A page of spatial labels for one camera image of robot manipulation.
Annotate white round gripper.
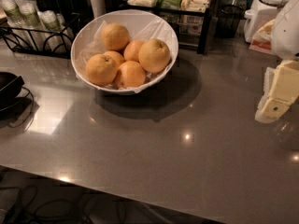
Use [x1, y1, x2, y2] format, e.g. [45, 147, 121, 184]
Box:
[255, 0, 299, 123]

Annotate large orange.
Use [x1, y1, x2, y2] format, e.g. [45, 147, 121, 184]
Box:
[138, 38, 171, 74]

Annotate clear plastic bowl liner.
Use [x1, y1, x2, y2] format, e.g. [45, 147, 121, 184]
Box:
[75, 17, 176, 94]

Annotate white bowl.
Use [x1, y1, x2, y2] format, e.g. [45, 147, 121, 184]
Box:
[70, 9, 179, 96]

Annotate red and white card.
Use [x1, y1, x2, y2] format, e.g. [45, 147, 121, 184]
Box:
[249, 20, 274, 54]

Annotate cream packets on shelf right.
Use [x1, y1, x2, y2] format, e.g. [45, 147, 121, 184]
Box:
[180, 0, 210, 13]

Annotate cream packets on shelf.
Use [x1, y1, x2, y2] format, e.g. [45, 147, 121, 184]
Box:
[180, 0, 210, 13]
[127, 0, 156, 7]

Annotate green packets on shelf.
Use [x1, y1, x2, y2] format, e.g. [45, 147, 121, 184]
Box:
[156, 0, 182, 9]

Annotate orange front middle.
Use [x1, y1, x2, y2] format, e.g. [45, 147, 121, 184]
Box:
[115, 61, 146, 89]

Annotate orange centre back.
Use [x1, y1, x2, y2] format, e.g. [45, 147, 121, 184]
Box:
[123, 40, 144, 62]

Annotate cream packets on shelf left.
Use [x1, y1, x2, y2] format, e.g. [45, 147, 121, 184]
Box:
[127, 0, 156, 7]

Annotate orange top back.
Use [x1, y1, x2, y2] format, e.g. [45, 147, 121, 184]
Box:
[101, 22, 130, 50]

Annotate small orange centre left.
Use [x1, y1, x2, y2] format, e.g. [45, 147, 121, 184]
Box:
[105, 50, 125, 66]

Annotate orange front left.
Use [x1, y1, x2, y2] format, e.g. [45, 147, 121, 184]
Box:
[85, 54, 118, 87]

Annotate white cylinder container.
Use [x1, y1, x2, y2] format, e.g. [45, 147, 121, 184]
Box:
[86, 0, 107, 19]

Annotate paper cup stack right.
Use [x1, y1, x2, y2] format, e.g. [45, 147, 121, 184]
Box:
[39, 10, 74, 54]

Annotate paper cup stack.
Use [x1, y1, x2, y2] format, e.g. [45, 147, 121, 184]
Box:
[1, 0, 28, 47]
[39, 10, 74, 54]
[20, 3, 47, 51]

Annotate paper cup stack middle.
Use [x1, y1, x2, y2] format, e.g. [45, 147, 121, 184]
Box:
[20, 3, 47, 51]

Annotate paper cup stack left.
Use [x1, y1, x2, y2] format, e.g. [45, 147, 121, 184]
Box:
[1, 0, 28, 47]

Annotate black wire basket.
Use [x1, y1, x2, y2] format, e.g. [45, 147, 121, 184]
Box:
[215, 5, 244, 38]

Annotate black wire cup rack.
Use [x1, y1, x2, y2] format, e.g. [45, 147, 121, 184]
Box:
[0, 13, 79, 59]

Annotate black cables under table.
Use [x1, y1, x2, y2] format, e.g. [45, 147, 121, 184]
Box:
[0, 184, 132, 224]

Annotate black pan with wire stand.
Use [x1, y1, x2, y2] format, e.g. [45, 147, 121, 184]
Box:
[0, 72, 35, 128]

